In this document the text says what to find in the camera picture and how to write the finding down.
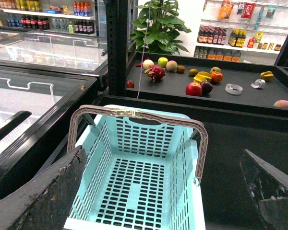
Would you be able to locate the white tape roll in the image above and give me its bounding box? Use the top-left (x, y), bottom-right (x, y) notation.
top-left (225, 83), bottom-right (243, 95)

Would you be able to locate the pale round melon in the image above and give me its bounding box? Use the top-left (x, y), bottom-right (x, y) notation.
top-left (166, 60), bottom-right (178, 72)

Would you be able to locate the orange persimmon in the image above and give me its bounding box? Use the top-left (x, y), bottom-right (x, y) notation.
top-left (210, 71), bottom-right (223, 83)

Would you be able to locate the black fruit display tray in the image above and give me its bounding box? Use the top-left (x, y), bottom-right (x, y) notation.
top-left (126, 53), bottom-right (288, 118)

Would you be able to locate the light blue plastic basket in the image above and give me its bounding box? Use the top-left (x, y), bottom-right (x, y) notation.
top-left (64, 105), bottom-right (205, 230)

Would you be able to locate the right sauce shelf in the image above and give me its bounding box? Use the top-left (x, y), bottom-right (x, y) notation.
top-left (194, 0), bottom-right (288, 65)

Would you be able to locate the rear glass top freezer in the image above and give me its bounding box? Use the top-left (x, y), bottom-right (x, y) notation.
top-left (0, 32), bottom-right (108, 74)

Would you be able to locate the grey taped basket handle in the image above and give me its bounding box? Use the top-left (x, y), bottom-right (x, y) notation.
top-left (67, 105), bottom-right (208, 184)

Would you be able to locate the pink dragon fruit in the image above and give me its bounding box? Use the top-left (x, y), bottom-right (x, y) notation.
top-left (145, 65), bottom-right (166, 82)

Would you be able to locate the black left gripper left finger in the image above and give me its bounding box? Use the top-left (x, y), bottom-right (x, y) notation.
top-left (0, 146), bottom-right (86, 230)

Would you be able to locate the red apple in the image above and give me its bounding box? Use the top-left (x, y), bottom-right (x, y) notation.
top-left (185, 82), bottom-right (203, 96)

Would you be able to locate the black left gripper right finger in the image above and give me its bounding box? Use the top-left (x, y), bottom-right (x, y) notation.
top-left (240, 149), bottom-right (288, 230)

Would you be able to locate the pale peach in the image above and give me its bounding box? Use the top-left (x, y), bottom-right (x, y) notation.
top-left (274, 100), bottom-right (288, 109)

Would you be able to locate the small dark red fruit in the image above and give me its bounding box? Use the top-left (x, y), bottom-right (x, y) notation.
top-left (126, 80), bottom-right (134, 89)

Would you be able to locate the olive brown fruit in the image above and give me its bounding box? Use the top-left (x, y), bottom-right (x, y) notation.
top-left (189, 69), bottom-right (199, 77)

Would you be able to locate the brown kiwi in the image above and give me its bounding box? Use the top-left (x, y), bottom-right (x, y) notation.
top-left (177, 65), bottom-right (186, 74)

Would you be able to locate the glass freezer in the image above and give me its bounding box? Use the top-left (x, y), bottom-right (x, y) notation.
top-left (0, 32), bottom-right (108, 74)
top-left (0, 65), bottom-right (100, 200)

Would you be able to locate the left drinks shelf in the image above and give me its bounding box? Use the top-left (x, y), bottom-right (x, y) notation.
top-left (0, 0), bottom-right (98, 35)

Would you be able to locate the dark purple plum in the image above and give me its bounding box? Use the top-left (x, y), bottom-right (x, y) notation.
top-left (200, 81), bottom-right (213, 94)

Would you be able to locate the green red mango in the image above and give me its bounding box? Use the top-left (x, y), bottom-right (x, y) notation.
top-left (210, 67), bottom-right (221, 73)

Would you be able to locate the black metal rack post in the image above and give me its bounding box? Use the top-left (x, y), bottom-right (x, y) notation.
top-left (104, 0), bottom-right (128, 96)

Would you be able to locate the green potted plant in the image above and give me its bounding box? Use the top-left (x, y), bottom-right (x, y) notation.
top-left (130, 0), bottom-right (191, 55)

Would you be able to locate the yellow star fruit right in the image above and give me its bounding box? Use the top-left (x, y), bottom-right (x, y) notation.
top-left (260, 71), bottom-right (274, 81)

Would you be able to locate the white hanging string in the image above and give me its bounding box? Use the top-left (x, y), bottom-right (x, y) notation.
top-left (136, 0), bottom-right (151, 99)

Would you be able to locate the white round fruit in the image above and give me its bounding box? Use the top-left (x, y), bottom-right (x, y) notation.
top-left (142, 59), bottom-right (155, 70)

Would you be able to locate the green apple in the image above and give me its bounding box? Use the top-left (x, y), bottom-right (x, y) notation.
top-left (157, 57), bottom-right (168, 68)

